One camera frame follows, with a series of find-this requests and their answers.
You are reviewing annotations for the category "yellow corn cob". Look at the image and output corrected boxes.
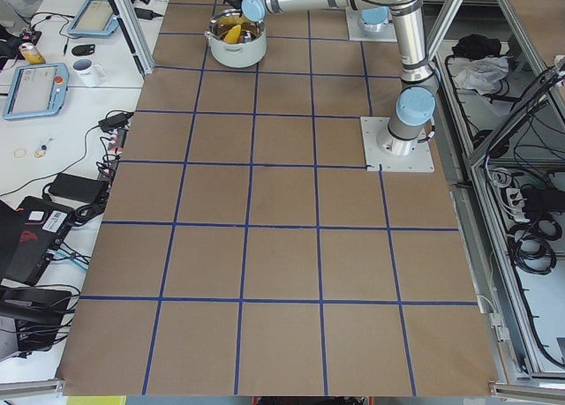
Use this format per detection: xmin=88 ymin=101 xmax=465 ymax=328
xmin=222 ymin=24 xmax=242 ymax=44

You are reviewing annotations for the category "pale green cooking pot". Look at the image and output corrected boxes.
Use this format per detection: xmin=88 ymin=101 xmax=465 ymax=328
xmin=205 ymin=9 xmax=267 ymax=68

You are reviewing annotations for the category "blue teach pendant far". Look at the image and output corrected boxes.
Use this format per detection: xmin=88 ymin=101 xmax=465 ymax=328
xmin=67 ymin=0 xmax=119 ymax=38

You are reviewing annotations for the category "blue teach pendant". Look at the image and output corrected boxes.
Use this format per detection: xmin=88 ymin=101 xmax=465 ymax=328
xmin=67 ymin=0 xmax=119 ymax=38
xmin=3 ymin=63 xmax=69 ymax=120

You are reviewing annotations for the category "black computer mouse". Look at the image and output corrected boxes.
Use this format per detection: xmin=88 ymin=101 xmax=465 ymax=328
xmin=72 ymin=44 xmax=95 ymax=56

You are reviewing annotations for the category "white mug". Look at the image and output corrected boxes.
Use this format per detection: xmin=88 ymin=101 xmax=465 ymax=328
xmin=72 ymin=58 xmax=107 ymax=87

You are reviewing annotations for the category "yellow drink can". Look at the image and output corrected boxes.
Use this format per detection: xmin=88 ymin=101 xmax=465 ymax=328
xmin=19 ymin=42 xmax=46 ymax=65

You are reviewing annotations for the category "blue teach pendant near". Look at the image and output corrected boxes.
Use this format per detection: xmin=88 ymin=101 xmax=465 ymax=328
xmin=3 ymin=63 xmax=69 ymax=120

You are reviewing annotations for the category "black cloth bundle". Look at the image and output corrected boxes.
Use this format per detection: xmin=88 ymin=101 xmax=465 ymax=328
xmin=452 ymin=34 xmax=501 ymax=60

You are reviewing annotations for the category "black power brick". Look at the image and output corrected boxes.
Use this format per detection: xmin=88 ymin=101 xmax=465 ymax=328
xmin=48 ymin=173 xmax=109 ymax=204

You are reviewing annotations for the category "white crumpled cloth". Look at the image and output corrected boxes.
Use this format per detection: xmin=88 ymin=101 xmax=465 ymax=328
xmin=454 ymin=56 xmax=509 ymax=94

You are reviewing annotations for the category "black laptop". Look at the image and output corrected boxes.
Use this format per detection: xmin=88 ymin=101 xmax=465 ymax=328
xmin=1 ymin=196 xmax=74 ymax=286

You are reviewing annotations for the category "white power strip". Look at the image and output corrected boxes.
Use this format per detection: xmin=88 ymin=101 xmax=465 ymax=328
xmin=504 ymin=187 xmax=530 ymax=223

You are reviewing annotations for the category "black docking device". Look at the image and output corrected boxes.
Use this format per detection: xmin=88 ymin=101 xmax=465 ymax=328
xmin=1 ymin=286 xmax=79 ymax=360

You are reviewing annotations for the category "aluminium frame post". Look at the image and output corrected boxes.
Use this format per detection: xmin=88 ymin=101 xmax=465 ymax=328
xmin=108 ymin=0 xmax=155 ymax=78

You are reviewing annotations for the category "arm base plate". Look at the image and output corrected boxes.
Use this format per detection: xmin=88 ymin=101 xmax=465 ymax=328
xmin=360 ymin=116 xmax=434 ymax=173
xmin=345 ymin=6 xmax=396 ymax=42

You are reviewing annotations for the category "aluminium side frame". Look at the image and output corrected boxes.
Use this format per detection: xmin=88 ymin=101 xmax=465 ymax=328
xmin=425 ymin=0 xmax=564 ymax=404

